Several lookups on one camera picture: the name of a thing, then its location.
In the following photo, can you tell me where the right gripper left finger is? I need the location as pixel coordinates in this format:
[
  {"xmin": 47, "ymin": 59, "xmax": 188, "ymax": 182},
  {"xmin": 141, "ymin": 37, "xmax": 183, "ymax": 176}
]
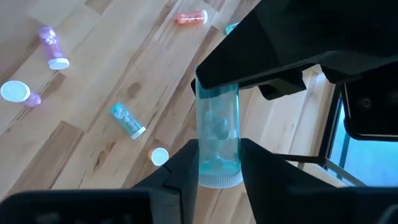
[{"xmin": 132, "ymin": 139, "xmax": 200, "ymax": 224}]

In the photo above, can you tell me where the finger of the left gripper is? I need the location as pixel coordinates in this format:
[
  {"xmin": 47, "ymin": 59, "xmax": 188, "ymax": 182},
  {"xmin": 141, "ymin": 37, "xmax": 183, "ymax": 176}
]
[{"xmin": 195, "ymin": 0, "xmax": 398, "ymax": 101}]

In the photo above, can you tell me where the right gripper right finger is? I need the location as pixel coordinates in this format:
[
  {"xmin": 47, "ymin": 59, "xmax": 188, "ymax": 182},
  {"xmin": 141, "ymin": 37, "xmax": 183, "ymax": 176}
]
[{"xmin": 241, "ymin": 138, "xmax": 335, "ymax": 224}]

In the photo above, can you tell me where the yellow pill bottle white cap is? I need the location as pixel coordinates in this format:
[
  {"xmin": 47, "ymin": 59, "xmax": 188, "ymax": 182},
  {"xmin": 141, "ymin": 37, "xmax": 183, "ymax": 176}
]
[{"xmin": 147, "ymin": 147, "xmax": 170, "ymax": 167}]

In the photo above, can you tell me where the teal pill bottle white cap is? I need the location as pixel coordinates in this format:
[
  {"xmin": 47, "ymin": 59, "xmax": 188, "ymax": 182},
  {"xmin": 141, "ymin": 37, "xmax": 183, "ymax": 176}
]
[
  {"xmin": 195, "ymin": 81, "xmax": 244, "ymax": 189},
  {"xmin": 109, "ymin": 102, "xmax": 147, "ymax": 141},
  {"xmin": 224, "ymin": 21, "xmax": 240, "ymax": 35}
]

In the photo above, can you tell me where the red pill bottle white cap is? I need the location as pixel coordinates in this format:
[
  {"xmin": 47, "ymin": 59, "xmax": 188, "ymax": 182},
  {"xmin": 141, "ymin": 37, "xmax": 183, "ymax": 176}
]
[{"xmin": 174, "ymin": 9, "xmax": 209, "ymax": 26}]

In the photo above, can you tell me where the pink pill bottle white cap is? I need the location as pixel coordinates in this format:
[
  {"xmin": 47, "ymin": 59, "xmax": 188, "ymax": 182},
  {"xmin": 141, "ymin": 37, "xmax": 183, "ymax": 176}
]
[
  {"xmin": 37, "ymin": 26, "xmax": 70, "ymax": 71},
  {"xmin": 0, "ymin": 80, "xmax": 42, "ymax": 109}
]

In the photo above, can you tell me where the black aluminium frame rail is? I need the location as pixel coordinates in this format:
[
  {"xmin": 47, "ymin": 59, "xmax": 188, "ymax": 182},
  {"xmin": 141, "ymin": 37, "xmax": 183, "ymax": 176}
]
[{"xmin": 273, "ymin": 85, "xmax": 368, "ymax": 187}]

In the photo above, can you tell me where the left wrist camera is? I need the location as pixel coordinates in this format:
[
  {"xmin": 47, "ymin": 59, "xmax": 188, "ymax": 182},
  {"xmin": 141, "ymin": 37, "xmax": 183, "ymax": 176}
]
[{"xmin": 341, "ymin": 62, "xmax": 398, "ymax": 141}]

